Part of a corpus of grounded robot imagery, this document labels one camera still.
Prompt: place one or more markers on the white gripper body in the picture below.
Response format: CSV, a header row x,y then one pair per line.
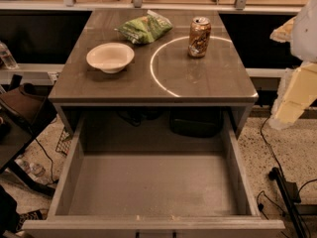
x,y
306,34

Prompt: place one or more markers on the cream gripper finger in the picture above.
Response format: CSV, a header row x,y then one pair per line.
x,y
296,92
283,33

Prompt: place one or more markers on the orange soda can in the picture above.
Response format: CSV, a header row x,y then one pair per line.
x,y
199,35

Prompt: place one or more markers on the open grey top drawer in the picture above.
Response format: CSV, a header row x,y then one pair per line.
x,y
120,181

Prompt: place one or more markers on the grey cabinet with top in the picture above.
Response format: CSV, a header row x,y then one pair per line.
x,y
161,74

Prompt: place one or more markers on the black bag under cabinet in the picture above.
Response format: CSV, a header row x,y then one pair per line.
x,y
198,122

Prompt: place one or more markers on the green chip bag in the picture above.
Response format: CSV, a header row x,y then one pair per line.
x,y
146,29

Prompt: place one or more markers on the white bowl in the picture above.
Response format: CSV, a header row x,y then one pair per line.
x,y
110,57

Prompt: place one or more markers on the brown office chair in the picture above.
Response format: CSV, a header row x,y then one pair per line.
x,y
25,114

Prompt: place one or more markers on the plastic bottle on floor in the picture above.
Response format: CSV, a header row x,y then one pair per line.
x,y
35,171

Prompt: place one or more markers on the clear plastic water bottle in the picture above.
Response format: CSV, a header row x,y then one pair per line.
x,y
6,57

